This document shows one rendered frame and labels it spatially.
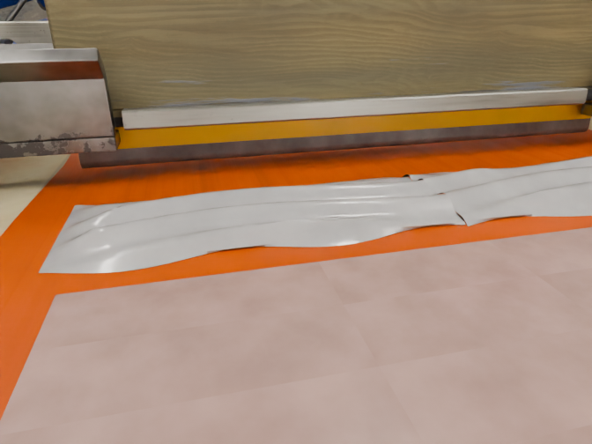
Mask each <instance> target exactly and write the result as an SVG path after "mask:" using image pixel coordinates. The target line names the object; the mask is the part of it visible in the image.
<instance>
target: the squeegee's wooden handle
mask: <svg viewBox="0 0 592 444"><path fill-rule="evenodd" d="M44 3H45V7H46V12H47V16H48V24H49V29H50V33H51V38H52V42H53V47H54V49H57V48H96V49H98V50H99V53H100V58H101V61H102V62H103V65H104V68H105V71H106V75H107V85H108V90H109V95H110V100H111V106H112V111H113V116H114V121H115V127H123V122H122V111H123V109H124V108H138V107H174V106H193V105H211V104H230V103H249V102H267V101H286V100H322V99H341V98H359V97H378V96H397V95H415V94H434V93H469V92H488V91H506V90H525V89H544V88H562V87H578V88H587V89H588V94H587V98H586V101H589V100H592V0H44Z"/></svg>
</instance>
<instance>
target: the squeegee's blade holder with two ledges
mask: <svg viewBox="0 0 592 444"><path fill-rule="evenodd" d="M587 94H588V89H587V88H578V87H562V88H544V89H525V90H506V91H488V92H452V93H434V94H415V95H397V96H378V97H359V98H341V99H322V100H286V101H267V102H249V103H230V104H211V105H193V106H174V107H138V108H124V109H123V111H122V122H123V127H124V130H149V129H165V128H180V127H195V126H211V125H227V124H243V123H258V122H288V121H303V120H319V119H334V118H350V117H365V116H381V115H410V114H426V113H441V112H457V111H472V110H488V109H503V108H518V107H548V106H564V105H580V104H584V103H585V102H586V98H587Z"/></svg>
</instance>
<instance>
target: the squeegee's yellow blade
mask: <svg viewBox="0 0 592 444"><path fill-rule="evenodd" d="M581 107H582V104H580V105H564V106H548V107H518V108H503V109H488V110H472V111H457V112H441V113H426V114H410V115H381V116H365V117H350V118H334V119H319V120H303V121H288V122H258V123H243V124H227V125H211V126H195V127H180V128H165V129H135V130H124V127H115V129H116V130H119V133H120V139H121V142H120V144H119V146H118V149H128V148H141V147H154V146H169V145H182V144H208V143H222V142H235V141H248V140H263V139H276V138H289V137H316V136H329V135H343V134H357V133H370V132H383V131H398V130H423V129H438V128H451V127H464V126H478V125H492V124H505V123H518V122H545V121H558V120H573V119H586V118H591V116H589V115H582V114H581Z"/></svg>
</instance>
